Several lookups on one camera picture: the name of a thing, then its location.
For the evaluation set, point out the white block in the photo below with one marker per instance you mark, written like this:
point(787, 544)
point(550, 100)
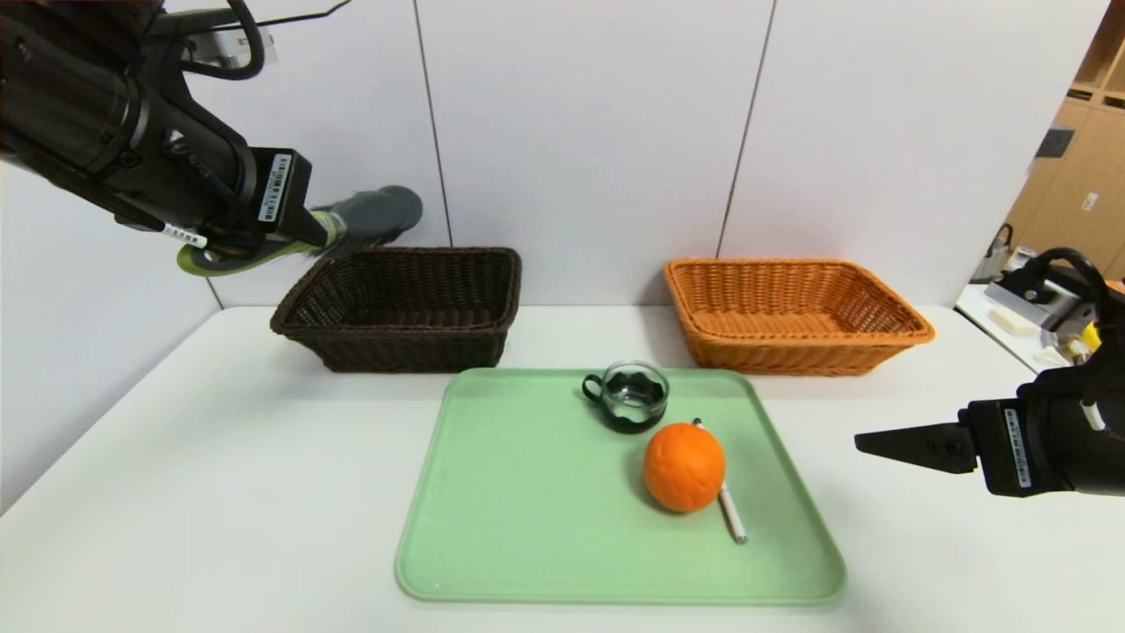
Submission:
point(1009, 322)

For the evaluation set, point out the light green plastic tray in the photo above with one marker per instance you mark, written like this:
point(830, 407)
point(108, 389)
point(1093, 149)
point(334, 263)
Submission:
point(527, 510)

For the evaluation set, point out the white pen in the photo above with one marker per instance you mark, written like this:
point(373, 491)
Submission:
point(732, 523)

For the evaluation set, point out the orange fruit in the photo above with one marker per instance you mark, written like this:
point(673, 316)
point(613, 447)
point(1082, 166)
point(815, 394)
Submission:
point(684, 466)

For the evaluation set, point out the wooden cabinet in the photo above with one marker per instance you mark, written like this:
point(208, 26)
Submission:
point(1072, 176)

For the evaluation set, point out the clear plastic bottle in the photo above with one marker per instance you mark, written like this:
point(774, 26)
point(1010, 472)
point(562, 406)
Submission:
point(1022, 259)

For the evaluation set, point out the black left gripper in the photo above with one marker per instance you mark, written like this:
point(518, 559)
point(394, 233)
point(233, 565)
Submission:
point(283, 191)

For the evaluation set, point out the grey cabinet plaque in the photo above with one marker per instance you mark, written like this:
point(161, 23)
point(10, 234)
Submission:
point(1054, 142)

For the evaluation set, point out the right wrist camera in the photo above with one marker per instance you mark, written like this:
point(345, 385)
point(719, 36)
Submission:
point(1037, 299)

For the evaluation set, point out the dark brown wicker basket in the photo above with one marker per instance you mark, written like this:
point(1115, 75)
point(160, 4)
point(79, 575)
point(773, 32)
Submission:
point(395, 308)

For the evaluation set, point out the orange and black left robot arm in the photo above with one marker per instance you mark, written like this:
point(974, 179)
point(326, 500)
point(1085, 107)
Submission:
point(88, 114)

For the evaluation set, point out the orange wicker basket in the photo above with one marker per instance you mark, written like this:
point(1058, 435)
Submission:
point(791, 308)

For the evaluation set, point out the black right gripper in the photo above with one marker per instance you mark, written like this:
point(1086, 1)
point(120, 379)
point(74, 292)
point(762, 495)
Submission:
point(1006, 446)

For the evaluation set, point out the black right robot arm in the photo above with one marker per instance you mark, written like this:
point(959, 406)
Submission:
point(1099, 422)

